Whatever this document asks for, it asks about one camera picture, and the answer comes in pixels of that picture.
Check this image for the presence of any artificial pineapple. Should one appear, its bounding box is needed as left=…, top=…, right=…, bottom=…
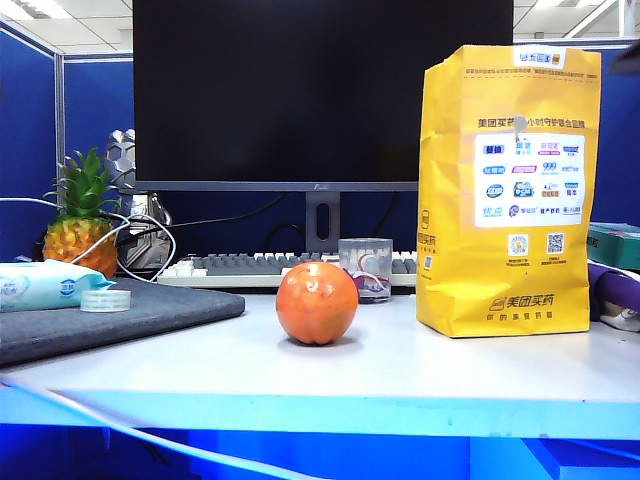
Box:
left=42, top=146, right=122, bottom=279

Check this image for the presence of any clear tape roll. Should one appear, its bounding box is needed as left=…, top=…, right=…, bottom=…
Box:
left=79, top=288, right=133, bottom=314

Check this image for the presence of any orange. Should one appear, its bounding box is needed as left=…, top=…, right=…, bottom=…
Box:
left=275, top=261, right=360, bottom=347

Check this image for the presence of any teal box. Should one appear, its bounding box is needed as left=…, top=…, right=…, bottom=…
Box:
left=587, top=221, right=640, bottom=272

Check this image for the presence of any grey desk mat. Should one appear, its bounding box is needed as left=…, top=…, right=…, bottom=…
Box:
left=0, top=277, right=247, bottom=368

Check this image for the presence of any white cloth item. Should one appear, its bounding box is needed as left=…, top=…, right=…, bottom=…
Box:
left=598, top=306, right=640, bottom=333

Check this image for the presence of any yellow paper bag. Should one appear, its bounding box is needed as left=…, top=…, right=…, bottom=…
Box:
left=415, top=44, right=603, bottom=340

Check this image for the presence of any thick white cable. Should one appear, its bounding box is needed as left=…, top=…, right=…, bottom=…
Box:
left=0, top=374, right=321, bottom=480

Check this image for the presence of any wet wipes pack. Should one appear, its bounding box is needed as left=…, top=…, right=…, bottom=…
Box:
left=0, top=258, right=117, bottom=314

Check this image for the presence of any grey monitor stand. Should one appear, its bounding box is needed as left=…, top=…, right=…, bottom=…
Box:
left=305, top=191, right=342, bottom=254

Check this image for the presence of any black computer monitor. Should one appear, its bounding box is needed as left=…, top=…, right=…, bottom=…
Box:
left=132, top=0, right=515, bottom=193

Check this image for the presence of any black cable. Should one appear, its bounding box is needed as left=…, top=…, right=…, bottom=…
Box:
left=117, top=192, right=290, bottom=251

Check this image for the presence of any thin white cable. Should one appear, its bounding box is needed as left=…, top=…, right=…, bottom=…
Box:
left=0, top=196, right=178, bottom=284

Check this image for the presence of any white and grey keyboard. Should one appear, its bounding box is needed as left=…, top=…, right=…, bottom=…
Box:
left=156, top=249, right=419, bottom=289

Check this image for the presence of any purple object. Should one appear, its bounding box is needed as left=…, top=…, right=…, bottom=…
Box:
left=587, top=261, right=640, bottom=322

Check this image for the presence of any grey partition post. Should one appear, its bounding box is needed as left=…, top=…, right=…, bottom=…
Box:
left=53, top=51, right=67, bottom=211

